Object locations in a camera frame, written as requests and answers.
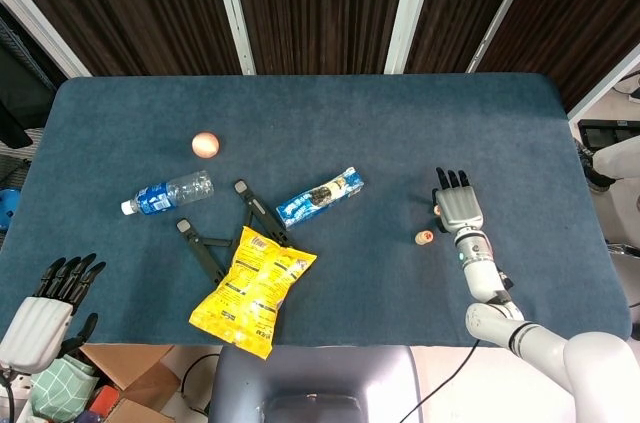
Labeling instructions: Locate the yellow snack bag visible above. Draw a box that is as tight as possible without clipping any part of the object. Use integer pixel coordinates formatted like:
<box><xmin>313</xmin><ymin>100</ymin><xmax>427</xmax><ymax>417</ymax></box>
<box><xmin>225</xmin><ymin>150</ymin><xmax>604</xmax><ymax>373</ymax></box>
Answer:
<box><xmin>188</xmin><ymin>225</ymin><xmax>319</xmax><ymax>361</ymax></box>

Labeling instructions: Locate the blue felt table cover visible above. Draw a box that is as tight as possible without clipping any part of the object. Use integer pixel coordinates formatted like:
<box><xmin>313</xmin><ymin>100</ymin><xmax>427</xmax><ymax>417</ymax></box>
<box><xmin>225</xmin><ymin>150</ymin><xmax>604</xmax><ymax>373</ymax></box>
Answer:
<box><xmin>0</xmin><ymin>73</ymin><xmax>632</xmax><ymax>348</ymax></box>

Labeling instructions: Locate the black cable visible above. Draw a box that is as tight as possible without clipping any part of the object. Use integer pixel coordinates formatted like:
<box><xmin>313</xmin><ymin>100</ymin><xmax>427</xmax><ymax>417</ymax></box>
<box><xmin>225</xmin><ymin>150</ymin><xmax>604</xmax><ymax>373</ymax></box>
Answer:
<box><xmin>179</xmin><ymin>352</ymin><xmax>222</xmax><ymax>415</ymax></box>

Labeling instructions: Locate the person's light trouser leg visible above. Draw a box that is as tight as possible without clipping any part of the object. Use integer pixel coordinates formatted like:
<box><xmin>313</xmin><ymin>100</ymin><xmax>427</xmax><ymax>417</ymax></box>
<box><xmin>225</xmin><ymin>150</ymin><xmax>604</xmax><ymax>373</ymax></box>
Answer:
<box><xmin>592</xmin><ymin>135</ymin><xmax>640</xmax><ymax>179</ymax></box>

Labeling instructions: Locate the blue-grey robot torso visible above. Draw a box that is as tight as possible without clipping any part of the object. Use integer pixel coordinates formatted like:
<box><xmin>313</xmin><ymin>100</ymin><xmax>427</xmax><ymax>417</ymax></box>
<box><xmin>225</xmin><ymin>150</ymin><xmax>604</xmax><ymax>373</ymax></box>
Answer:
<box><xmin>207</xmin><ymin>345</ymin><xmax>421</xmax><ymax>423</ymax></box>

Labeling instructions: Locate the green checked bag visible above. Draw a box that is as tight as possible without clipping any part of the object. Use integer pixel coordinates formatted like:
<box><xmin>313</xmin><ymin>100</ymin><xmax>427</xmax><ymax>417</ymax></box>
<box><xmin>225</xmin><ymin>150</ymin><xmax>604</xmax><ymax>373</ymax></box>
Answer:
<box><xmin>28</xmin><ymin>356</ymin><xmax>100</xmax><ymax>422</ymax></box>

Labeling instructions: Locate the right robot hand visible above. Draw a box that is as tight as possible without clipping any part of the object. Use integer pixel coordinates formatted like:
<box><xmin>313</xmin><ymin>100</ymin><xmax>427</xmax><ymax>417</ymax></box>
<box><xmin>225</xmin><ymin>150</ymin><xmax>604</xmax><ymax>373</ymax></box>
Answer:
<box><xmin>429</xmin><ymin>166</ymin><xmax>486</xmax><ymax>235</ymax></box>

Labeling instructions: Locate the white partition post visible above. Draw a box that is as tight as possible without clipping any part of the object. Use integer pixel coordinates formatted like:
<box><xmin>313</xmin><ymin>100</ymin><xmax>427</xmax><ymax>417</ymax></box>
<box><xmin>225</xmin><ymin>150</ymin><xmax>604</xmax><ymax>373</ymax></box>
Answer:
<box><xmin>0</xmin><ymin>0</ymin><xmax>92</xmax><ymax>78</ymax></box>
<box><xmin>465</xmin><ymin>0</ymin><xmax>546</xmax><ymax>74</ymax></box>
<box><xmin>384</xmin><ymin>0</ymin><xmax>441</xmax><ymax>75</ymax></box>
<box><xmin>208</xmin><ymin>0</ymin><xmax>257</xmax><ymax>76</ymax></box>

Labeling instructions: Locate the small orange ball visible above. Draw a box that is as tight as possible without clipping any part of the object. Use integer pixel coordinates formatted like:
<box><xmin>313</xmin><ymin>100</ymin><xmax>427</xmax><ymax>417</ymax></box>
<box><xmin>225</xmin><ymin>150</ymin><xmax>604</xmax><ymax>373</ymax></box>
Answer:
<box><xmin>191</xmin><ymin>131</ymin><xmax>221</xmax><ymax>160</ymax></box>

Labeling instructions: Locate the black folding stand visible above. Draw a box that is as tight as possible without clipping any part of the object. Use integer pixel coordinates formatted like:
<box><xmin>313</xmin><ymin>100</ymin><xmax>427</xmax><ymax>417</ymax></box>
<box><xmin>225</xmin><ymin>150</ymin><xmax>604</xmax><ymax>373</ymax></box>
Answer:
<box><xmin>175</xmin><ymin>179</ymin><xmax>296</xmax><ymax>287</ymax></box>

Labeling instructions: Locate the blue plastic object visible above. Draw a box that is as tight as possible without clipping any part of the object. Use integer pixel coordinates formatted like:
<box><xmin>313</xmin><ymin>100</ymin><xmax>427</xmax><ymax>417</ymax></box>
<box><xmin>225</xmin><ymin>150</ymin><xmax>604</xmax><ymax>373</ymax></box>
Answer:
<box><xmin>0</xmin><ymin>187</ymin><xmax>21</xmax><ymax>232</ymax></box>

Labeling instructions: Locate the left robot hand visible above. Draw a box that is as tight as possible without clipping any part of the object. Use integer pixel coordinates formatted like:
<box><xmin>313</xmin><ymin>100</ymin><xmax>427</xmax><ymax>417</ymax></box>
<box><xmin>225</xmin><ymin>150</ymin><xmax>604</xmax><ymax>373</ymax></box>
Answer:
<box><xmin>0</xmin><ymin>252</ymin><xmax>107</xmax><ymax>375</ymax></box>

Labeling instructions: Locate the black equipment case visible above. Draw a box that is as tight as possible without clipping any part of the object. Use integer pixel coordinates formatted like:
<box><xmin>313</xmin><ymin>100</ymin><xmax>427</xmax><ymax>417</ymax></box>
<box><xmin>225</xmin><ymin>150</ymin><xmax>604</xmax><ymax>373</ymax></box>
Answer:
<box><xmin>578</xmin><ymin>118</ymin><xmax>640</xmax><ymax>147</ymax></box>

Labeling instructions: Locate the dark sneaker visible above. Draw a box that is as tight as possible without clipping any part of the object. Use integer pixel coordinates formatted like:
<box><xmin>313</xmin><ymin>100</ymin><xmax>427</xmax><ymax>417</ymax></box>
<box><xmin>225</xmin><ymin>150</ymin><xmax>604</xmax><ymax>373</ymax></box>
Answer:
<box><xmin>574</xmin><ymin>140</ymin><xmax>614</xmax><ymax>189</ymax></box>

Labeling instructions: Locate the red packet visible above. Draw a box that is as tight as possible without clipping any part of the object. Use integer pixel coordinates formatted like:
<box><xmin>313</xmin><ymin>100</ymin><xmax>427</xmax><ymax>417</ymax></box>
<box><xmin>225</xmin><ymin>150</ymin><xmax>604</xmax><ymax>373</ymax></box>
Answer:
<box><xmin>88</xmin><ymin>385</ymin><xmax>124</xmax><ymax>417</ymax></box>

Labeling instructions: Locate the black office chair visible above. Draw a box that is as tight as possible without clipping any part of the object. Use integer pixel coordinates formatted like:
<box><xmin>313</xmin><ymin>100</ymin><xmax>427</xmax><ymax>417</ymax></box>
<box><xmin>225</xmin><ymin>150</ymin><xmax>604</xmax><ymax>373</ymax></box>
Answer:
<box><xmin>0</xmin><ymin>7</ymin><xmax>57</xmax><ymax>150</ymax></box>

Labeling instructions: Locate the clear bottle blue label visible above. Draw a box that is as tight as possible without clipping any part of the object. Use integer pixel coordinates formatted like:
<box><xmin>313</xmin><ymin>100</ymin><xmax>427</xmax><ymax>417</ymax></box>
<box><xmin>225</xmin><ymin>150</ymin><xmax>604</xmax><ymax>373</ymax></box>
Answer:
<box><xmin>120</xmin><ymin>169</ymin><xmax>216</xmax><ymax>217</ymax></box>

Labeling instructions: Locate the blue cookie box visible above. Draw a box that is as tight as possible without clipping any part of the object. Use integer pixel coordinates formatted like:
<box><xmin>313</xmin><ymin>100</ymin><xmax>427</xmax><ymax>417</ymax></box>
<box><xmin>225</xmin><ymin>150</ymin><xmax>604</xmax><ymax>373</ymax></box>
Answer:
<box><xmin>275</xmin><ymin>166</ymin><xmax>365</xmax><ymax>230</ymax></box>

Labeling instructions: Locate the brown cardboard box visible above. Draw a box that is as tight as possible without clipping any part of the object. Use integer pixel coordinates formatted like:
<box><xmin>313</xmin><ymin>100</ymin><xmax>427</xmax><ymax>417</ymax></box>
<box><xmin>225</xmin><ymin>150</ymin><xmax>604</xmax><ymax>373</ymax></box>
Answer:
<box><xmin>82</xmin><ymin>344</ymin><xmax>181</xmax><ymax>423</ymax></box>

